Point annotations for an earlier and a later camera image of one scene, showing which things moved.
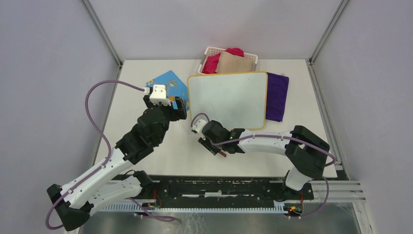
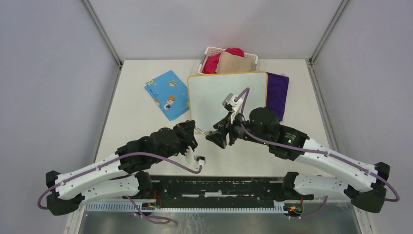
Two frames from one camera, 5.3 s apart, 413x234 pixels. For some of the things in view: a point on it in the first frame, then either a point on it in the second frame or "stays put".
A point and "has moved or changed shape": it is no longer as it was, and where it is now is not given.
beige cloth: (228, 63) stays put
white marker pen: (222, 153) has moved or changed shape
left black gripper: (177, 114) to (186, 130)
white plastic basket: (211, 51) stays put
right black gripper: (205, 143) to (218, 137)
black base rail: (213, 189) stays put
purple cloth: (277, 90) stays put
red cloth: (211, 64) stays put
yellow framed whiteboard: (237, 99) stays put
